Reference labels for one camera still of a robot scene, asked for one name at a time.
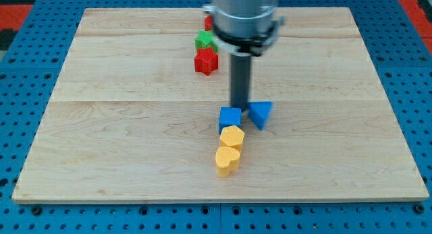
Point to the yellow heart block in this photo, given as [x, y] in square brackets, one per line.
[227, 159]

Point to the green star block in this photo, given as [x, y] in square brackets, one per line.
[204, 40]

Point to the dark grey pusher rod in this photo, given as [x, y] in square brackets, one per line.
[240, 71]

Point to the yellow hexagon block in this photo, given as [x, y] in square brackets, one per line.
[233, 137]

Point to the blue cube block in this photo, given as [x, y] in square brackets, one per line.
[229, 116]

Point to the red block behind arm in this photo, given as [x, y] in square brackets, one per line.
[208, 23]

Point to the red star block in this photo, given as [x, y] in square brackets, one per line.
[206, 61]

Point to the blue triangle block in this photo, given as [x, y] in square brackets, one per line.
[259, 112]

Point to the light wooden board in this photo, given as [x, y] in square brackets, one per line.
[131, 122]

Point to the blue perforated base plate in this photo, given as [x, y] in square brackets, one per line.
[32, 64]

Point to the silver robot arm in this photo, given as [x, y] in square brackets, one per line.
[244, 29]

